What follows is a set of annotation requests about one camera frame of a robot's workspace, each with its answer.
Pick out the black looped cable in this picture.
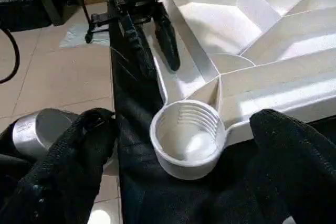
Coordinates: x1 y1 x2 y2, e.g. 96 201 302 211
0 28 22 84

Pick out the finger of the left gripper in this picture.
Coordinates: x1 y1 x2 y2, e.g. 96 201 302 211
119 16 148 53
154 13 182 71

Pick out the white plastic upturned table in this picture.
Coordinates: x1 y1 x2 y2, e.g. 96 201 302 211
108 0 336 224

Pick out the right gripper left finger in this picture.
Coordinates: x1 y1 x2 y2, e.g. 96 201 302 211
0 107 118 224

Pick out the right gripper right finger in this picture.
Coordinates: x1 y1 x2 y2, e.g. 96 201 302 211
249 109 336 224

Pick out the white plastic table top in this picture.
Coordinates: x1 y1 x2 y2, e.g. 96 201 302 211
149 0 336 182

